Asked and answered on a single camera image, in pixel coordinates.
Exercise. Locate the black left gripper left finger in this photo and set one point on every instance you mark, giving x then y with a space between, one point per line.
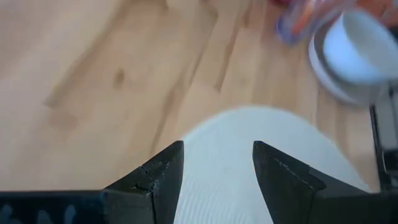
155 189

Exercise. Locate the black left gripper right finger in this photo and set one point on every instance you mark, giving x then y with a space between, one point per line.
286 193

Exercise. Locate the white shallow plate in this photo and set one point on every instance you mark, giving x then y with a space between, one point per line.
329 84

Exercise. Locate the white ceramic bowl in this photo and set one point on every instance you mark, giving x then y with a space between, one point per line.
357 56

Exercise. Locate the dark red apple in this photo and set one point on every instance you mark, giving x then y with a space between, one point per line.
280 2

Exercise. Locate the white round woven placemat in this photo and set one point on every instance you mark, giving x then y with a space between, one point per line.
224 149

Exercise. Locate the black camera stand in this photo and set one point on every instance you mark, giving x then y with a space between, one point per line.
377 140

